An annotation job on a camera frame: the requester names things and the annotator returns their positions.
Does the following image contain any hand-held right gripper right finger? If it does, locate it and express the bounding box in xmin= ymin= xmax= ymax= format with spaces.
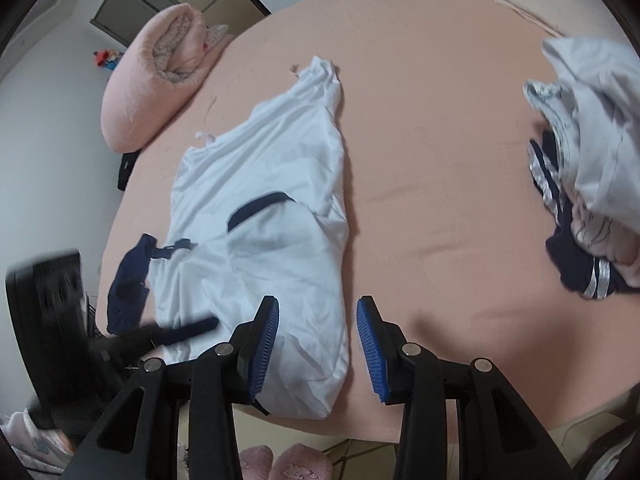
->
xmin=356 ymin=296 xmax=571 ymax=480

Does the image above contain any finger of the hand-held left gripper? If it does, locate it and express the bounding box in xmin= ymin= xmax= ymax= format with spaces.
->
xmin=142 ymin=316 xmax=221 ymax=357

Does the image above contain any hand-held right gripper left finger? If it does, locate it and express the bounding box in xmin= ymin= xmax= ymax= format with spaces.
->
xmin=72 ymin=295 xmax=280 ymax=480

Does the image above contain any white shirt with navy trim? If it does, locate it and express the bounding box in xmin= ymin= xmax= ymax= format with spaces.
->
xmin=150 ymin=55 xmax=351 ymax=421

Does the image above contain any person's left forearm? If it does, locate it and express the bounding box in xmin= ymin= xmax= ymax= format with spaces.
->
xmin=0 ymin=407 xmax=76 ymax=473

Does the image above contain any pink fuzzy slipper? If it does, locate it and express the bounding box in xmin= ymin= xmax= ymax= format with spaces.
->
xmin=239 ymin=444 xmax=275 ymax=480
xmin=272 ymin=444 xmax=333 ymax=480

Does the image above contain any black case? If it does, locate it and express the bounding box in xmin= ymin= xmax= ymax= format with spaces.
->
xmin=117 ymin=151 xmax=139 ymax=191

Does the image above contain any navy skirt with silver stripes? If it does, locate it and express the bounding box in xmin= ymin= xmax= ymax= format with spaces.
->
xmin=527 ymin=132 xmax=632 ymax=301

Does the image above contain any rolled pink quilt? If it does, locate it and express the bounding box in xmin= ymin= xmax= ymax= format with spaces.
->
xmin=101 ymin=2 xmax=233 ymax=153

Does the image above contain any pale pink printed garment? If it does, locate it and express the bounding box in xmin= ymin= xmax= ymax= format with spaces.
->
xmin=572 ymin=205 xmax=640 ymax=286

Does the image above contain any light printed garment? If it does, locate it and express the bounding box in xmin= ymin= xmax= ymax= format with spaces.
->
xmin=522 ymin=80 xmax=583 ymax=171

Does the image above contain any grey door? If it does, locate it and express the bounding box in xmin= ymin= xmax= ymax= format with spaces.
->
xmin=90 ymin=0 xmax=173 ymax=48

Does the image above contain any beige cabinet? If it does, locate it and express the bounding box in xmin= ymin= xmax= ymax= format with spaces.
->
xmin=170 ymin=0 xmax=271 ymax=43

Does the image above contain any pale white crumpled garment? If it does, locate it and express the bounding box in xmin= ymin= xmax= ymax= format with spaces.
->
xmin=542 ymin=37 xmax=640 ymax=236

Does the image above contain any beige knitted pillow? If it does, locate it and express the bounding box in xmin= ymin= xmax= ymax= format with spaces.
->
xmin=492 ymin=0 xmax=628 ymax=43

